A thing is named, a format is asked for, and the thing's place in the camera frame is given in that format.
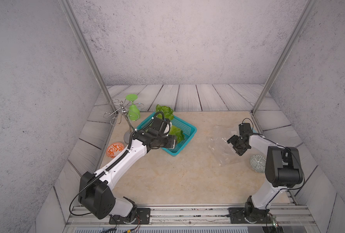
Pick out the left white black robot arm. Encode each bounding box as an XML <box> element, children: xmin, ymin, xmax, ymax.
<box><xmin>76</xmin><ymin>111</ymin><xmax>176</xmax><ymax>223</ymax></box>

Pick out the orange patterned small dish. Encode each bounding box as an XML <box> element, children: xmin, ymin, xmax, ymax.
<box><xmin>105</xmin><ymin>142</ymin><xmax>125</xmax><ymax>158</ymax></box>

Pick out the green plastic goblet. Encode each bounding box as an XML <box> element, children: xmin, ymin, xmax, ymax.
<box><xmin>126</xmin><ymin>94</ymin><xmax>143</xmax><ymax>121</ymax></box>

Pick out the chinese cabbage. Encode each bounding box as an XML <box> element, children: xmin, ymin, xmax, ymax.
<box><xmin>155</xmin><ymin>104</ymin><xmax>174</xmax><ymax>121</ymax></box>
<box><xmin>169</xmin><ymin>125</ymin><xmax>185</xmax><ymax>144</ymax></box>

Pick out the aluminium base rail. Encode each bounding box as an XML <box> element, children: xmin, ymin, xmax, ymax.
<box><xmin>63</xmin><ymin>203</ymin><xmax>329</xmax><ymax>233</ymax></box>

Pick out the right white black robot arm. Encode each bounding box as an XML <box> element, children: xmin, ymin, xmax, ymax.
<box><xmin>227</xmin><ymin>123</ymin><xmax>305</xmax><ymax>224</ymax></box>

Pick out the right metal frame post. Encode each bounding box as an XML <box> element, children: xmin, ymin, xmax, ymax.
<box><xmin>251</xmin><ymin>0</ymin><xmax>317</xmax><ymax>114</ymax></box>

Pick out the clear zipper bag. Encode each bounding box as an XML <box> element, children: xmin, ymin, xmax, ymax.
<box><xmin>207</xmin><ymin>125</ymin><xmax>246</xmax><ymax>167</ymax></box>

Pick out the left metal frame post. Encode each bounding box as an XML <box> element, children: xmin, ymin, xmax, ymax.
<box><xmin>58</xmin><ymin>0</ymin><xmax>117</xmax><ymax>113</ymax></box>

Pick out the teal plastic basket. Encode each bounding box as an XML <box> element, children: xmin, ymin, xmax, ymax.
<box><xmin>131</xmin><ymin>111</ymin><xmax>197</xmax><ymax>156</ymax></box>

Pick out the metal frame post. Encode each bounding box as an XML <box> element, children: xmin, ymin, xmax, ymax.
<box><xmin>58</xmin><ymin>0</ymin><xmax>117</xmax><ymax>113</ymax></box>
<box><xmin>251</xmin><ymin>0</ymin><xmax>317</xmax><ymax>114</ymax></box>

